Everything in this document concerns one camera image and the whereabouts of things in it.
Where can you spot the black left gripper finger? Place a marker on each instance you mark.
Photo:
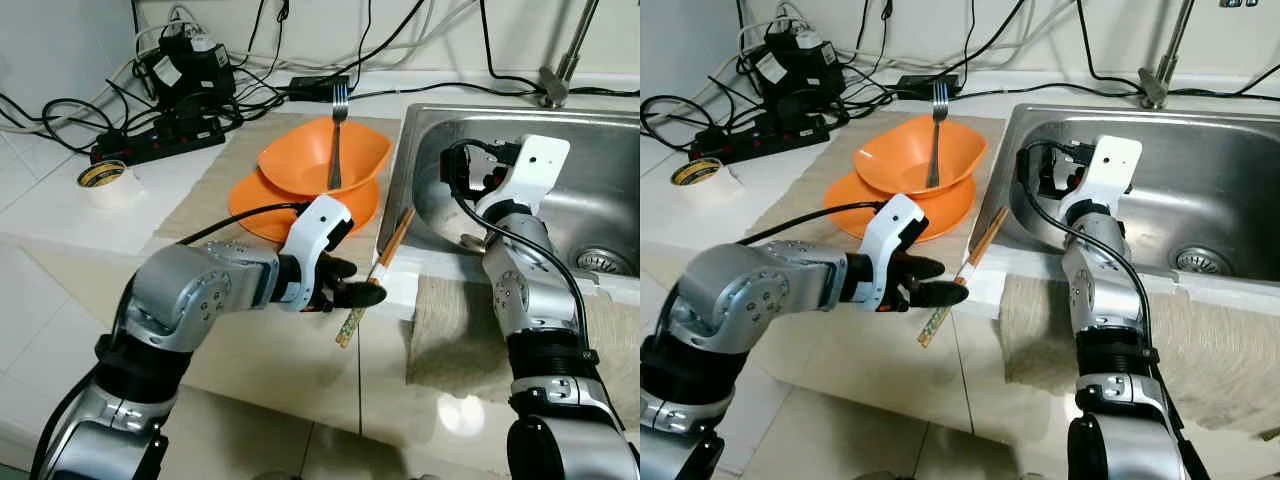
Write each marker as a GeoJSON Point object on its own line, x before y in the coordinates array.
{"type": "Point", "coordinates": [342, 267]}
{"type": "Point", "coordinates": [940, 295]}
{"type": "Point", "coordinates": [922, 267]}
{"type": "Point", "coordinates": [362, 295]}

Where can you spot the orange plastic bowl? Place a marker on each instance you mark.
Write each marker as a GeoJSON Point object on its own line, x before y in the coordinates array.
{"type": "Point", "coordinates": [900, 160]}
{"type": "Point", "coordinates": [300, 160]}

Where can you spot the steel fork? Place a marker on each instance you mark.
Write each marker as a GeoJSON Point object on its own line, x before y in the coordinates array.
{"type": "Point", "coordinates": [338, 140]}
{"type": "Point", "coordinates": [939, 140]}

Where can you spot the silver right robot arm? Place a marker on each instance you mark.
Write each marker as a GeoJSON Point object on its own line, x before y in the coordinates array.
{"type": "Point", "coordinates": [530, 290]}
{"type": "Point", "coordinates": [1100, 290]}

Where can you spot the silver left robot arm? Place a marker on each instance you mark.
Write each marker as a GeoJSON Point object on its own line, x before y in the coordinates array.
{"type": "Point", "coordinates": [760, 300]}
{"type": "Point", "coordinates": [180, 290]}

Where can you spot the white cabinet door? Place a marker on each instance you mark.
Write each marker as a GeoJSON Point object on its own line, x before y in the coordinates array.
{"type": "Point", "coordinates": [270, 370]}
{"type": "Point", "coordinates": [385, 390]}
{"type": "Point", "coordinates": [985, 390]}
{"type": "Point", "coordinates": [900, 380]}

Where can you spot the orange plastic plate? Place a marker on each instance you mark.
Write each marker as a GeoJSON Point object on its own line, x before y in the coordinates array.
{"type": "Point", "coordinates": [260, 210]}
{"type": "Point", "coordinates": [850, 205]}

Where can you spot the beige hanging towel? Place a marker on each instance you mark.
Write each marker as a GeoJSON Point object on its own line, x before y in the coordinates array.
{"type": "Point", "coordinates": [460, 340]}
{"type": "Point", "coordinates": [1200, 340]}

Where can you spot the stainless steel sink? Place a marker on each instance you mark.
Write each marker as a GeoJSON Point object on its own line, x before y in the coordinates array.
{"type": "Point", "coordinates": [1200, 180]}
{"type": "Point", "coordinates": [600, 200]}

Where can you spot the steel faucet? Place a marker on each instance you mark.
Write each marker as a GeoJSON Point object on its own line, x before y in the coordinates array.
{"type": "Point", "coordinates": [560, 75]}
{"type": "Point", "coordinates": [1160, 75]}

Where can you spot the steel sink drain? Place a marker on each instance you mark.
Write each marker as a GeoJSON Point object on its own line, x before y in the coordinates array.
{"type": "Point", "coordinates": [1197, 260]}
{"type": "Point", "coordinates": [600, 262]}

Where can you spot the beige woven placemat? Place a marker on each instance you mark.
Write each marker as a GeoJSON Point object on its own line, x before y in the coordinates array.
{"type": "Point", "coordinates": [210, 190]}

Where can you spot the black power adapter brick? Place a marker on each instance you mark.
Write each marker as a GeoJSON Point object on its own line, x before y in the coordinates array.
{"type": "Point", "coordinates": [925, 85]}
{"type": "Point", "coordinates": [318, 87]}

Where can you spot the black power strip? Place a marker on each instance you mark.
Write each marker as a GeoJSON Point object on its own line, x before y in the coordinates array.
{"type": "Point", "coordinates": [160, 140]}
{"type": "Point", "coordinates": [760, 138]}

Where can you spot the white tape roll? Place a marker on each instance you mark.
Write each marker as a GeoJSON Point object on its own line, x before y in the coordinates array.
{"type": "Point", "coordinates": [120, 192]}
{"type": "Point", "coordinates": [715, 188]}

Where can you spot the black power supply box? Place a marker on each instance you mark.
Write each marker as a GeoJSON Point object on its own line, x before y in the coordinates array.
{"type": "Point", "coordinates": [800, 65]}
{"type": "Point", "coordinates": [190, 70]}

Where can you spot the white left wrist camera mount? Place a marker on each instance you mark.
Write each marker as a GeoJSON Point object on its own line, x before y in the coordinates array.
{"type": "Point", "coordinates": [320, 225]}
{"type": "Point", "coordinates": [895, 220]}

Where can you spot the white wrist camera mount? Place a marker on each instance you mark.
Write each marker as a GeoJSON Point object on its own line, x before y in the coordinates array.
{"type": "Point", "coordinates": [320, 225]}
{"type": "Point", "coordinates": [895, 220]}
{"type": "Point", "coordinates": [540, 165]}
{"type": "Point", "coordinates": [1115, 165]}

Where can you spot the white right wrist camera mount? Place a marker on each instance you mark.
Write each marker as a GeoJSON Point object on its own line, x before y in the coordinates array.
{"type": "Point", "coordinates": [540, 165]}
{"type": "Point", "coordinates": [1115, 165]}

